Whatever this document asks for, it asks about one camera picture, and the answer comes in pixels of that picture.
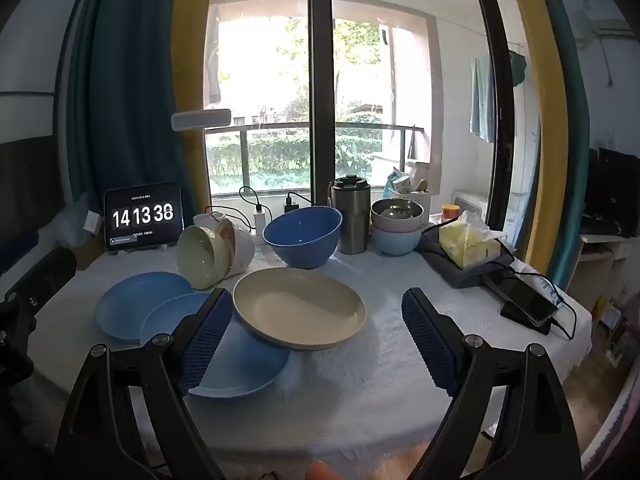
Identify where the black monitor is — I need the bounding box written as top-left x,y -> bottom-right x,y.
586,147 -> 640,239

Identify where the balcony railing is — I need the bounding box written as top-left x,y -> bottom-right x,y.
206,122 -> 428,196

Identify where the white desk lamp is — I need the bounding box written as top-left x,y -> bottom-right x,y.
171,109 -> 232,233

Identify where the yellow curtain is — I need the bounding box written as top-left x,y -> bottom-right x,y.
172,0 -> 217,217
500,0 -> 562,286

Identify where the cardboard box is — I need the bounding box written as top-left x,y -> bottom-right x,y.
74,232 -> 109,272

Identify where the black smartphone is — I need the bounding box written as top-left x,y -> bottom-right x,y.
483,272 -> 559,327

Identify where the light blue hanging towel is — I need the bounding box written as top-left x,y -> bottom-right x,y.
469,55 -> 497,144

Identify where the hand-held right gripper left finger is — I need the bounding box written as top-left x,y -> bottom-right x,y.
54,287 -> 236,480

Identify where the dark window post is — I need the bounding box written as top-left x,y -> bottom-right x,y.
306,0 -> 337,211

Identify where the black phone cable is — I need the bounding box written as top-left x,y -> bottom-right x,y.
492,240 -> 579,342

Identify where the green bowl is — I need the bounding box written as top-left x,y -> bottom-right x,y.
176,225 -> 228,291

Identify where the beige plate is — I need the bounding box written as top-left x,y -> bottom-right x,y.
232,267 -> 367,351

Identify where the clear plastic bag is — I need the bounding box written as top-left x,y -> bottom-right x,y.
51,197 -> 109,252

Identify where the yellow tissue pack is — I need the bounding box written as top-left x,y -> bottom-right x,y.
438,211 -> 507,269

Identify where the blue plate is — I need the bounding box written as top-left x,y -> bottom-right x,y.
140,292 -> 291,400
95,271 -> 194,346

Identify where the light wooden desk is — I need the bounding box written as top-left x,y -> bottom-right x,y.
575,232 -> 637,312

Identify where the dark green hanging garment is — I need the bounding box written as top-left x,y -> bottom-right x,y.
508,49 -> 529,92

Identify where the large blue bowl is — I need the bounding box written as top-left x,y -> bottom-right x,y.
262,206 -> 343,268

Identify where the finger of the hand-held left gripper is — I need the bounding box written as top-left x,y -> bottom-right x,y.
4,248 -> 78,312

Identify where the tablet showing clock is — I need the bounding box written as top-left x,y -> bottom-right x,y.
103,181 -> 185,252

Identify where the teal curtain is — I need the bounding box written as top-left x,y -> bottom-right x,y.
65,0 -> 201,217
530,0 -> 592,292

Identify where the pink strawberry bowl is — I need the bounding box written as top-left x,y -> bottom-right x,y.
215,217 -> 256,279

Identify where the steel tumbler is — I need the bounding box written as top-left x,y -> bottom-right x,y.
330,175 -> 372,255

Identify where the dark sliding door frame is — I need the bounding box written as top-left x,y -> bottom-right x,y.
465,0 -> 521,241

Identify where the small light blue bowl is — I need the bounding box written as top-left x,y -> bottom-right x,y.
371,227 -> 424,257

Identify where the small pink bowl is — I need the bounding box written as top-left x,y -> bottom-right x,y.
371,221 -> 425,236

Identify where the grey pouch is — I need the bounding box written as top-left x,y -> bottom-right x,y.
417,225 -> 517,289

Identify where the white air conditioner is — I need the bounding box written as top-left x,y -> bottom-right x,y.
592,7 -> 638,41

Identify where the black lamp cable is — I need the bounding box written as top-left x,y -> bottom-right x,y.
205,205 -> 261,237

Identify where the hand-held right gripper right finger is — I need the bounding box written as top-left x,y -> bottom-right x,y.
401,287 -> 583,480

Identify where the white basket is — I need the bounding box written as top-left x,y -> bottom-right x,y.
389,186 -> 432,212

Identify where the white appliance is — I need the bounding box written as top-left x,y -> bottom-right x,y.
452,188 -> 489,222

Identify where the black power bank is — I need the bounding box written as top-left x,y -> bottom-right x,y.
501,300 -> 554,337

